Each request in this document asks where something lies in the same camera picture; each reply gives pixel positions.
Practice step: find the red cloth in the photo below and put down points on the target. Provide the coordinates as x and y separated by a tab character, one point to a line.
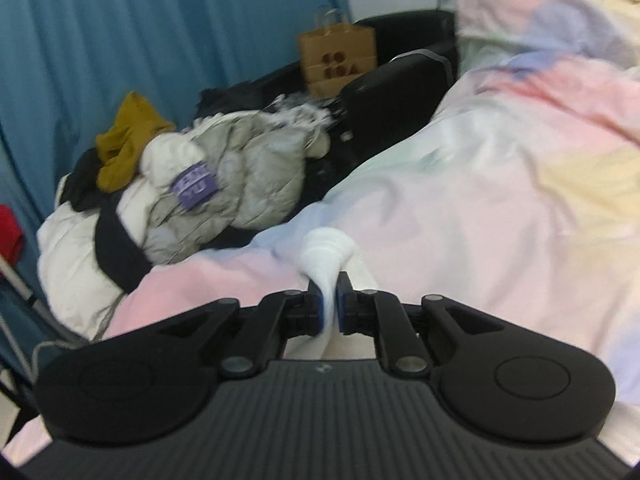
9	235

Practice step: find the brown paper bag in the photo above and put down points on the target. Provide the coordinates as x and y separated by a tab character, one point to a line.
337	55

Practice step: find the pastel tie-dye pillow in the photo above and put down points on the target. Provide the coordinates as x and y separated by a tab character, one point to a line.
540	15

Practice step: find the black cloth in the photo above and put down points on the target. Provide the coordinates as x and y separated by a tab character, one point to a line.
117	255

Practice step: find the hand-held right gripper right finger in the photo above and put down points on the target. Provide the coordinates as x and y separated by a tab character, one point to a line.
343	312

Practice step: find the blue curtain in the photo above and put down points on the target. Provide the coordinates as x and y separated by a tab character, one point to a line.
150	25

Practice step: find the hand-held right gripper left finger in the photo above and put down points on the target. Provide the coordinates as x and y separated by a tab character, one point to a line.
315	312

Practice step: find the grey jacket with purple label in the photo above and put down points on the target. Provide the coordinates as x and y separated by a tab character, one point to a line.
250	175

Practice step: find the pastel tie-dye bed cover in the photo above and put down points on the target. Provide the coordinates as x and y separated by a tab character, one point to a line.
475	185

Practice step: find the white quilted jacket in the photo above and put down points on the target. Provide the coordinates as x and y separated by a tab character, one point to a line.
75	260

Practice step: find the black armchair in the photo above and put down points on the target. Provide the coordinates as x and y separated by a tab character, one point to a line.
395	95

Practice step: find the mustard yellow cloth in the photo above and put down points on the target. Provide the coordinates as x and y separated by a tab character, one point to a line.
127	135

